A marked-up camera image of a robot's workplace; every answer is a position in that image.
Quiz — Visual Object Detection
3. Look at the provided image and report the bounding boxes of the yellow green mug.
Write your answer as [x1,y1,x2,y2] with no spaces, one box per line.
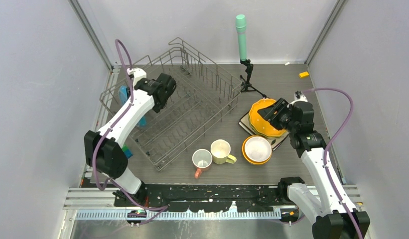
[210,139,237,164]

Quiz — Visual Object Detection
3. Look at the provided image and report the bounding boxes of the green microphone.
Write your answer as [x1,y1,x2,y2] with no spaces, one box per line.
[235,14,247,61]

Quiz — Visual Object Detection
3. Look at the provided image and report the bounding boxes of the square floral plate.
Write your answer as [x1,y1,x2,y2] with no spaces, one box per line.
[238,113,289,151]

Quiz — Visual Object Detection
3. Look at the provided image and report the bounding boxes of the white bowl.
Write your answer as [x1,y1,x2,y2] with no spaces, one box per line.
[245,136,272,162]

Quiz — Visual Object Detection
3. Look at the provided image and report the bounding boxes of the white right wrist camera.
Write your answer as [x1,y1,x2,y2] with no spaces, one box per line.
[291,91,308,105]

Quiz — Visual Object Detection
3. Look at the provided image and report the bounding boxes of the orange polka dot plate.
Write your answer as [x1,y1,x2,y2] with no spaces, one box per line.
[249,98,276,129]

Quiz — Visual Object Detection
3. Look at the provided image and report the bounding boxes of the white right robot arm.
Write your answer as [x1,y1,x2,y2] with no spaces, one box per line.
[258,98,370,239]

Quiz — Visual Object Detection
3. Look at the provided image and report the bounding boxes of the blue polka dot plate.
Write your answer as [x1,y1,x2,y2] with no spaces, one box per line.
[118,85,147,127]

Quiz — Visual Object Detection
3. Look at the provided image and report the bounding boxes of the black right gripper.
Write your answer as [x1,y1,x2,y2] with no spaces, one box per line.
[257,98,297,133]

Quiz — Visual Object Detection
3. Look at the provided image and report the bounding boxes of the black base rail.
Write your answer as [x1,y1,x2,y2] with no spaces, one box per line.
[133,184,290,213]

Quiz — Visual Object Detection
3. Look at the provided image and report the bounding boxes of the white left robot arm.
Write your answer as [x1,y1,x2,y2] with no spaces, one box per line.
[84,68,176,206]

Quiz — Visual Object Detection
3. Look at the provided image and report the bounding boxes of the grey wire dish rack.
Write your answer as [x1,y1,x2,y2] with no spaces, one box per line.
[99,37,242,172]

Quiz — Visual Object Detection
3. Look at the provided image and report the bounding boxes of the small yellow block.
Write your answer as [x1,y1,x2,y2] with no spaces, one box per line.
[298,71,309,78]

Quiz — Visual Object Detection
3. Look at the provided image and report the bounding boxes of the orange bowl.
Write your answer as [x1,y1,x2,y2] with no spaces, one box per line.
[242,135,273,166]

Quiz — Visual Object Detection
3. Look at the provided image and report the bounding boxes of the green polka dot plate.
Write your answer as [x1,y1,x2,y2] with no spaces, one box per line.
[251,124,288,138]

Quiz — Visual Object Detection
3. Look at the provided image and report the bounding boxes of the blue green toy blocks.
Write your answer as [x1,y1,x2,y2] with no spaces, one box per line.
[122,144,133,159]

